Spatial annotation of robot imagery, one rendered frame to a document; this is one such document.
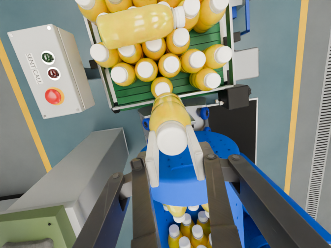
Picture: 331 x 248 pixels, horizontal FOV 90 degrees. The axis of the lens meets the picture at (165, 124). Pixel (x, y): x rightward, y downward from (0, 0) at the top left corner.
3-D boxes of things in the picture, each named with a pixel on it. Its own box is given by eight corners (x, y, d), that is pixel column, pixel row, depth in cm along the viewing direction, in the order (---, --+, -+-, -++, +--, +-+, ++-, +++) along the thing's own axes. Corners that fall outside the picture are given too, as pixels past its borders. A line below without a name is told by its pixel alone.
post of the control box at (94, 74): (125, 76, 144) (64, 82, 49) (124, 72, 143) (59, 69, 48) (129, 75, 144) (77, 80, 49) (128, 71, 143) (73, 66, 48)
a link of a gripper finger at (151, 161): (159, 187, 15) (151, 188, 15) (158, 150, 22) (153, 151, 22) (152, 160, 14) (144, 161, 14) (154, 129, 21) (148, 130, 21)
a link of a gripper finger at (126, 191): (148, 196, 14) (113, 201, 14) (151, 161, 18) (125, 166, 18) (145, 181, 13) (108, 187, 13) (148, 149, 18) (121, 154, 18)
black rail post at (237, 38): (223, 46, 57) (233, 42, 50) (222, 37, 57) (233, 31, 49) (229, 45, 57) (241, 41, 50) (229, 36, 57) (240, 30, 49)
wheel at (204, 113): (200, 121, 57) (206, 121, 56) (199, 108, 56) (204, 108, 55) (205, 117, 61) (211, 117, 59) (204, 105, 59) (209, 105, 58)
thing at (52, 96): (50, 105, 41) (47, 105, 40) (44, 90, 40) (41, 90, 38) (64, 102, 41) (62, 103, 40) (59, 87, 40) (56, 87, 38)
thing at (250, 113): (205, 225, 199) (209, 237, 185) (194, 103, 154) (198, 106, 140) (248, 219, 199) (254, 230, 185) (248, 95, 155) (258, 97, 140)
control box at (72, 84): (64, 110, 51) (42, 119, 41) (37, 40, 45) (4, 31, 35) (95, 105, 51) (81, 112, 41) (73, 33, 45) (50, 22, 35)
